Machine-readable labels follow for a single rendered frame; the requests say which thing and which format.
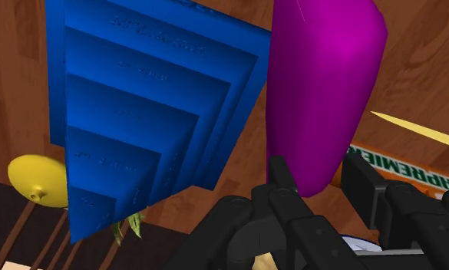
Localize magenta rounded bottle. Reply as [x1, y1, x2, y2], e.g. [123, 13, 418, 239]
[265, 0, 389, 199]

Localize pale yellow flat blade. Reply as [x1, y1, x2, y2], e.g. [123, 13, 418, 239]
[370, 110, 449, 152]

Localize brown wooden table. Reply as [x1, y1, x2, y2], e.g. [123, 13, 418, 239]
[0, 0, 449, 244]

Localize blue stepped block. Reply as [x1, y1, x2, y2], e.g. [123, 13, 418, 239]
[44, 0, 273, 245]

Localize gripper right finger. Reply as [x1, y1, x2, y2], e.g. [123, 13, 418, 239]
[340, 152, 449, 270]

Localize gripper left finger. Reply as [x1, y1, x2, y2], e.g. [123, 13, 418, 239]
[163, 155, 368, 270]

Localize brown wooden chair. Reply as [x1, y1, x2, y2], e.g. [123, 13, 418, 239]
[0, 201, 132, 270]

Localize orange box with green band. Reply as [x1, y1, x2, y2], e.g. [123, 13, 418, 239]
[330, 142, 449, 201]

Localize yellow round fruit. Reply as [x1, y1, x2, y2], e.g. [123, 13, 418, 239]
[8, 154, 70, 209]

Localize green leafy plant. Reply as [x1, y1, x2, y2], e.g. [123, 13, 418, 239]
[111, 211, 147, 246]

